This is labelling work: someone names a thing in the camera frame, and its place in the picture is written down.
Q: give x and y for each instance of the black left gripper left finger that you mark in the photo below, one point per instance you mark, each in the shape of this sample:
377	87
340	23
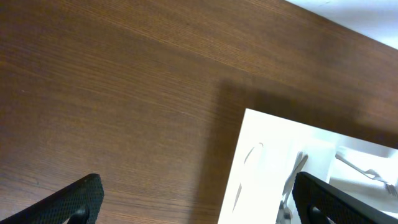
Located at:
79	202

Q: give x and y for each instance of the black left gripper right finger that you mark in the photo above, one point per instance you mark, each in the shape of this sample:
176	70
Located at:
319	202

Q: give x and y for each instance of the small metal teaspoon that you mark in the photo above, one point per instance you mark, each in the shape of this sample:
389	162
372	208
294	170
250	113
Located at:
287	211
287	189

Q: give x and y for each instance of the pink plastic knife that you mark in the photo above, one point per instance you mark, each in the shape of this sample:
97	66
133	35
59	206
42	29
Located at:
248	171

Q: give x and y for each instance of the white cutlery tray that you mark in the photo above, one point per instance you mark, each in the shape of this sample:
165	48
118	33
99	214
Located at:
365	170

